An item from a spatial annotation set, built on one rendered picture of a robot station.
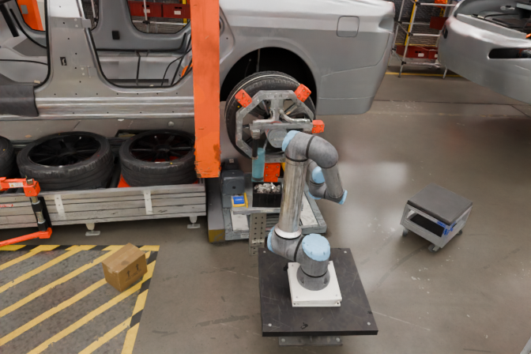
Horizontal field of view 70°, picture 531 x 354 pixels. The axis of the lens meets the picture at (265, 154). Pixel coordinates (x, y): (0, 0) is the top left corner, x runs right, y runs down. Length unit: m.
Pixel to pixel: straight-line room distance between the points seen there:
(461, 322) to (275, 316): 1.25
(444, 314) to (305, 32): 2.14
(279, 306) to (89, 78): 2.04
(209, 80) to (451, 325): 2.13
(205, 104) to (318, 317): 1.41
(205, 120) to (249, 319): 1.27
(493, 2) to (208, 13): 4.33
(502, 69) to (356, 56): 1.76
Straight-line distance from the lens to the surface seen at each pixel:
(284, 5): 2.91
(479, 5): 5.81
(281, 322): 2.15
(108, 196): 2.96
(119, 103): 3.07
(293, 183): 1.92
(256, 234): 2.74
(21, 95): 3.25
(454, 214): 3.14
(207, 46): 2.35
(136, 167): 2.99
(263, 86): 2.62
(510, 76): 4.45
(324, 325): 2.18
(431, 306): 2.88
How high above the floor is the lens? 2.02
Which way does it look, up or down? 30 degrees down
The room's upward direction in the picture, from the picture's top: 4 degrees clockwise
